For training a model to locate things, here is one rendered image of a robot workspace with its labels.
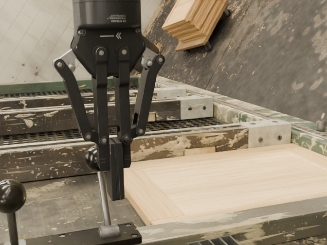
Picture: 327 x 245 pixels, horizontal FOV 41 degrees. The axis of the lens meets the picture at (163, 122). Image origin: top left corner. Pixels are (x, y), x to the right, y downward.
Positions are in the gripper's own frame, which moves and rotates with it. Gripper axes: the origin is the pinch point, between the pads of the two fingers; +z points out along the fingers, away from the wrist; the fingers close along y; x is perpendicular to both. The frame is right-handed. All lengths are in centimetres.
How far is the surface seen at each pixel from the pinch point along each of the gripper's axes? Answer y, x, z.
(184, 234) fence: 9.9, 2.5, 11.5
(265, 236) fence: 22.5, 2.1, 14.0
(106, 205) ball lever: -0.1, 6.0, 7.0
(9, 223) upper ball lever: -12.4, 1.3, 5.5
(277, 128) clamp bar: 52, 45, 9
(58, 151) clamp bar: -2.4, 44.7, 9.4
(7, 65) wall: -13, 565, 28
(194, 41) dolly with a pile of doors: 163, 358, -2
